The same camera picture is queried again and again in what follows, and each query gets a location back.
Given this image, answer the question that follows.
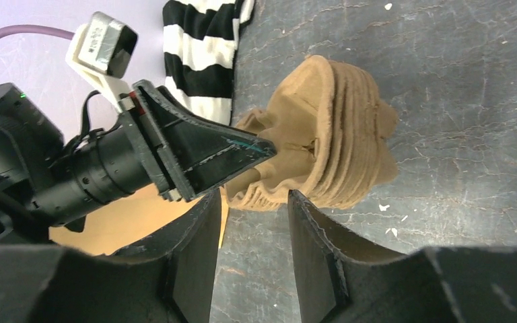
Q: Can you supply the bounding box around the brown paper bag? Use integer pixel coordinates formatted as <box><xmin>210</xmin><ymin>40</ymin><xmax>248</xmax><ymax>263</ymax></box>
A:
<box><xmin>48</xmin><ymin>182</ymin><xmax>230</xmax><ymax>257</ymax></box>

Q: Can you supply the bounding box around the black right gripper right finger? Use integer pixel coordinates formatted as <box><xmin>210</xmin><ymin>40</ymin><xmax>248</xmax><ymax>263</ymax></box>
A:
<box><xmin>287</xmin><ymin>190</ymin><xmax>517</xmax><ymax>322</ymax></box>

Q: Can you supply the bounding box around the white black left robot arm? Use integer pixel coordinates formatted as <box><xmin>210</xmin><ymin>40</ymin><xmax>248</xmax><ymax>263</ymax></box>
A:
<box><xmin>0</xmin><ymin>80</ymin><xmax>276</xmax><ymax>244</ymax></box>

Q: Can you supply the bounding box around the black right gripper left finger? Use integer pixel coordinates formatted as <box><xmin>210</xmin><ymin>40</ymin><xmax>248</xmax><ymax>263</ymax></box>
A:
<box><xmin>0</xmin><ymin>191</ymin><xmax>221</xmax><ymax>322</ymax></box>

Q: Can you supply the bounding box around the black white striped cloth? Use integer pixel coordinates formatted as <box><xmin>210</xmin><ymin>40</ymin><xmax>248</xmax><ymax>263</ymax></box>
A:
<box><xmin>162</xmin><ymin>1</ymin><xmax>254</xmax><ymax>125</ymax></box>

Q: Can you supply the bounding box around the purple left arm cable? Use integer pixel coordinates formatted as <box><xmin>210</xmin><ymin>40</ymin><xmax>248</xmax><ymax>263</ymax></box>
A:
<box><xmin>0</xmin><ymin>24</ymin><xmax>77</xmax><ymax>61</ymax></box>

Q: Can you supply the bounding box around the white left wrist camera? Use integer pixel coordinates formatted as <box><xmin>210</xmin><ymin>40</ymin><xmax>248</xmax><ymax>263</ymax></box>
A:
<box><xmin>65</xmin><ymin>11</ymin><xmax>138</xmax><ymax>114</ymax></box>

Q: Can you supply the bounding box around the brown cardboard cup carrier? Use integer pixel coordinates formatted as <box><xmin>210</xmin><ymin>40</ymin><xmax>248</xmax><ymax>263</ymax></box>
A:
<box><xmin>224</xmin><ymin>55</ymin><xmax>399</xmax><ymax>211</ymax></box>

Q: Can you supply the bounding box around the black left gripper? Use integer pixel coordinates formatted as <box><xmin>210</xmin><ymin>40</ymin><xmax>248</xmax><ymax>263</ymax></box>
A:
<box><xmin>31</xmin><ymin>80</ymin><xmax>277</xmax><ymax>223</ymax></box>

